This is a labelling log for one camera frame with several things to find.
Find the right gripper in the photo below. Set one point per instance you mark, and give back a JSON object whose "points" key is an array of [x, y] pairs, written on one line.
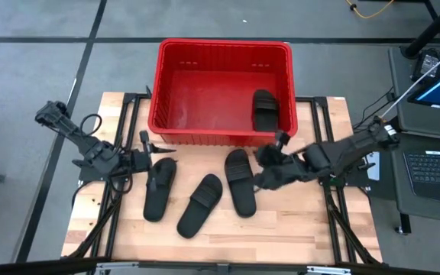
{"points": [[285, 172]]}

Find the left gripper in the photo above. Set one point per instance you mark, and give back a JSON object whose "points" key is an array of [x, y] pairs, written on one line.
{"points": [[136, 160]]}

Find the black rubber slide sandal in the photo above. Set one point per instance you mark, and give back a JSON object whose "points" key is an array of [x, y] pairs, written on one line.
{"points": [[243, 191], [265, 114], [155, 202], [195, 214]]}

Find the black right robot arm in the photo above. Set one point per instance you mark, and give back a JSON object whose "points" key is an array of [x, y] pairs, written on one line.
{"points": [[342, 154]]}

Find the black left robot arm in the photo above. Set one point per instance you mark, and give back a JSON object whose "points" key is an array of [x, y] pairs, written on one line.
{"points": [[67, 128]]}

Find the red plastic bin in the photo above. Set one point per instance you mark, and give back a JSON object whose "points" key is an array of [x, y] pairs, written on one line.
{"points": [[212, 99]]}

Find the white label plate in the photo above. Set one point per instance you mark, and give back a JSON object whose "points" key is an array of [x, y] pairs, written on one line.
{"points": [[373, 168]]}

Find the laptop computer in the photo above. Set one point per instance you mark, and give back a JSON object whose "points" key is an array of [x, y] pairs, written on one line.
{"points": [[407, 114]]}

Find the black laptop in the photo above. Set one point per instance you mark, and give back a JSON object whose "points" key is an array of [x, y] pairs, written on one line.
{"points": [[434, 168]]}

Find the black power adapter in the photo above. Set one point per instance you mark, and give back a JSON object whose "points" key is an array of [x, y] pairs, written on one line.
{"points": [[428, 63]]}

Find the black stand pole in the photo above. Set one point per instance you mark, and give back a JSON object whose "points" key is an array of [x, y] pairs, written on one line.
{"points": [[430, 32]]}

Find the black aluminium frame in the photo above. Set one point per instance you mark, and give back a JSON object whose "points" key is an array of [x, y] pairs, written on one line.
{"points": [[130, 96]]}

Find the silver corner bracket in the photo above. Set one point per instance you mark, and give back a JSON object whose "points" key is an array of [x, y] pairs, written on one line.
{"points": [[329, 270], [113, 268]]}

